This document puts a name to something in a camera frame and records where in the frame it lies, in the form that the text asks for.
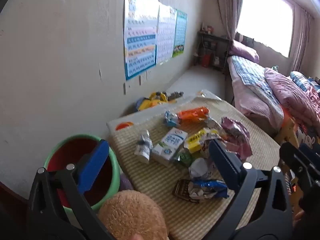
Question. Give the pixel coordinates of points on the red bin green rim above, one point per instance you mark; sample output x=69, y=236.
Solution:
x=72, y=152

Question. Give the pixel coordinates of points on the quilted printed bedspread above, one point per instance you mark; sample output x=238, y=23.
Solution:
x=310, y=133

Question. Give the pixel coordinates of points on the white paper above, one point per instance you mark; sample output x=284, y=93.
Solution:
x=200, y=167

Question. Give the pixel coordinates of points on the white milk carton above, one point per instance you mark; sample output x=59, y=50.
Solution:
x=170, y=142

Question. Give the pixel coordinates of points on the wooden bed frame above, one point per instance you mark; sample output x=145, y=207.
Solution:
x=287, y=133

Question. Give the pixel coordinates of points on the white chart wall poster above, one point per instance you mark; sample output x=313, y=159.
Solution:
x=166, y=35

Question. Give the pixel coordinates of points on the pink snack bag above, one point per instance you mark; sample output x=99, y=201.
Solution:
x=236, y=132

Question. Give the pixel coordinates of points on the small white carton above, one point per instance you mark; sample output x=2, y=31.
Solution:
x=143, y=147

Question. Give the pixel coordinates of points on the window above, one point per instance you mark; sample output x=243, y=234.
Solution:
x=265, y=17

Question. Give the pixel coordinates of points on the green bordered wall poster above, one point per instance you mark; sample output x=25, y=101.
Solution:
x=180, y=32

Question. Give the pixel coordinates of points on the dark metal shelf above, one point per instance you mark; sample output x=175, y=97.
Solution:
x=215, y=47

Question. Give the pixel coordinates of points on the yellow packet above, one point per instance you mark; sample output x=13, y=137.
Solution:
x=197, y=140

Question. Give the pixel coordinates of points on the blue patterned pillow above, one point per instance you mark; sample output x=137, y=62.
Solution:
x=300, y=80

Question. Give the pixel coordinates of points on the red container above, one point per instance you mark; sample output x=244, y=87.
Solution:
x=206, y=60

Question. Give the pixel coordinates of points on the green snack packet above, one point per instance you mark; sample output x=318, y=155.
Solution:
x=183, y=158

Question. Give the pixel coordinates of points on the brown cigarette box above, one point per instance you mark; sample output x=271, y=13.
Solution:
x=181, y=190

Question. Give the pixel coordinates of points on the blue foil wrapper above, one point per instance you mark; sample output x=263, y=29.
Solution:
x=210, y=185

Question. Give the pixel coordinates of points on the orange cloth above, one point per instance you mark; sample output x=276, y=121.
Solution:
x=287, y=116

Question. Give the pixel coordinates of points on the silver wrapper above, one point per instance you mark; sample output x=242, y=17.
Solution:
x=213, y=126

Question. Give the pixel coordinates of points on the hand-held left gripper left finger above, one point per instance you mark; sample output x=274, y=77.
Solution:
x=92, y=166

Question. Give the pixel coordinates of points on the purple pillow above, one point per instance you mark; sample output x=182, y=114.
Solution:
x=243, y=51

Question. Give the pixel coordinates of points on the blue white snack wrapper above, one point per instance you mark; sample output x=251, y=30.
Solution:
x=171, y=118

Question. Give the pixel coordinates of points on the beige curtain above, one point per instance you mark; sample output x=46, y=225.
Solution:
x=302, y=40
x=227, y=5

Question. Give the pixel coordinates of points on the purple cloth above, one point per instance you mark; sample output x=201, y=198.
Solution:
x=126, y=183

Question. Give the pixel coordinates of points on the pink quilt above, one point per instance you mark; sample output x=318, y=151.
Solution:
x=292, y=92

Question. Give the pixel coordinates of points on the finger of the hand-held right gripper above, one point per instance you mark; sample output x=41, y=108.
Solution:
x=295, y=158
x=311, y=151

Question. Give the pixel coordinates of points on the blue plaid bedsheet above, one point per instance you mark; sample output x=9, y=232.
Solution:
x=247, y=72

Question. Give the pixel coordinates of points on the white pink bed cover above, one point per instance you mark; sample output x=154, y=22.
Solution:
x=252, y=102

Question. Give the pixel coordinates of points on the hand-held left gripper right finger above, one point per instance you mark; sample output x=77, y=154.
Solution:
x=225, y=166

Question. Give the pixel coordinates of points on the blue bordered wall poster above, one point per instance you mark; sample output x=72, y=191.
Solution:
x=140, y=37

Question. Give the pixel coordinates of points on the orange snack wrapper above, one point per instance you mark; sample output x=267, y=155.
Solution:
x=193, y=113

